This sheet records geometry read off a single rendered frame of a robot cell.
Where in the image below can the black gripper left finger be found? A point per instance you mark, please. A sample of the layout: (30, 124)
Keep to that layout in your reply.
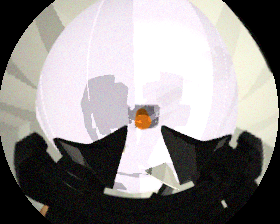
(102, 157)

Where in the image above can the orange cylinder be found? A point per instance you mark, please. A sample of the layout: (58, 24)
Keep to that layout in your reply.
(142, 119)

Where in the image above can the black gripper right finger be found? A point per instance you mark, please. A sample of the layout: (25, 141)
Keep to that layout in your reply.
(189, 154)

